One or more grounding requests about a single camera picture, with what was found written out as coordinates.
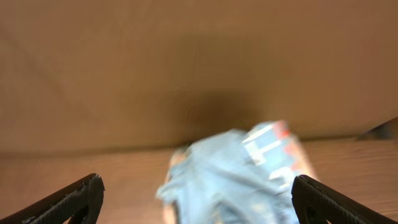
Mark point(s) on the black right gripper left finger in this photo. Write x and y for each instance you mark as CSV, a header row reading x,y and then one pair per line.
x,y
77,203

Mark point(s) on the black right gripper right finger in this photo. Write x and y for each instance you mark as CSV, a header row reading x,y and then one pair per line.
x,y
316,203

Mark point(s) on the light blue t-shirt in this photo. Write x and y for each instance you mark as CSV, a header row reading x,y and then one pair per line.
x,y
235,177

